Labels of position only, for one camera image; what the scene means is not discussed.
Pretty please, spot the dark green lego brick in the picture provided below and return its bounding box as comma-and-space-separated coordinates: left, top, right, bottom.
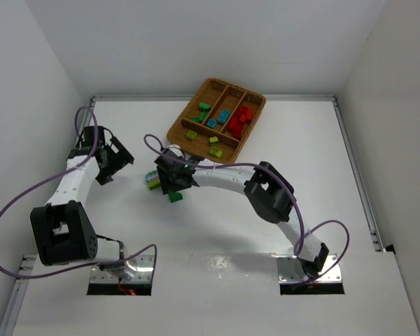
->
198, 111, 209, 123

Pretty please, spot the dark green split lego piece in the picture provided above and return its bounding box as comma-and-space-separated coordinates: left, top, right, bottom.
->
190, 118, 204, 124

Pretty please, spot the green yellow notched lego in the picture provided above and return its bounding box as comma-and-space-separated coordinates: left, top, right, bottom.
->
168, 192, 183, 203

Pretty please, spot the metal base plate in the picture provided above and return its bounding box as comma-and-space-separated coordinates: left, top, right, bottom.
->
276, 255, 342, 285
90, 255, 155, 285

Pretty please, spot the lime piece of split lego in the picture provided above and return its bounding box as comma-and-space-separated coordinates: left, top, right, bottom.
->
185, 130, 197, 141

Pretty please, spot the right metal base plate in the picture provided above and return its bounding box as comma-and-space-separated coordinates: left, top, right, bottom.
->
276, 255, 342, 285

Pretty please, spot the brown wicker divided tray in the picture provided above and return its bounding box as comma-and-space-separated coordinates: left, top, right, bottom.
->
167, 78, 266, 164

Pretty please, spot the green lego in tray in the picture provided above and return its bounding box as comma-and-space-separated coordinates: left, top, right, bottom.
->
199, 102, 211, 111

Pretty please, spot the lime green small lego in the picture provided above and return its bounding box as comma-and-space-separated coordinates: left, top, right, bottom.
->
209, 136, 219, 146

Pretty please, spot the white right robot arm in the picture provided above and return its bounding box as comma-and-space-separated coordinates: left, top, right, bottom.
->
155, 148, 329, 279

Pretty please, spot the cyan lime lego stack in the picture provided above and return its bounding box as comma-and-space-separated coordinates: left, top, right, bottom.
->
145, 169, 161, 190

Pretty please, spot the long cyan lego brick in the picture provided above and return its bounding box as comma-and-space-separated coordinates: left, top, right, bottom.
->
217, 110, 230, 125

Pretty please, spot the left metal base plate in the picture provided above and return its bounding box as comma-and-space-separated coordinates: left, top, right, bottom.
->
90, 255, 155, 285

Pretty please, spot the red top lego stack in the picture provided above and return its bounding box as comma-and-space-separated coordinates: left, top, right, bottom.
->
232, 124, 244, 139

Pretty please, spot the small cyan lego cube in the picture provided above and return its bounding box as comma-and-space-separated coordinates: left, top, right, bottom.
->
206, 119, 217, 128

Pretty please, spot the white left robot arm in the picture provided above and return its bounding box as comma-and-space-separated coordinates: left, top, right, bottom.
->
30, 126, 134, 266

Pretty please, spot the green lime lego pair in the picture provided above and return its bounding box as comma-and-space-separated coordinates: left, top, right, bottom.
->
209, 147, 223, 159

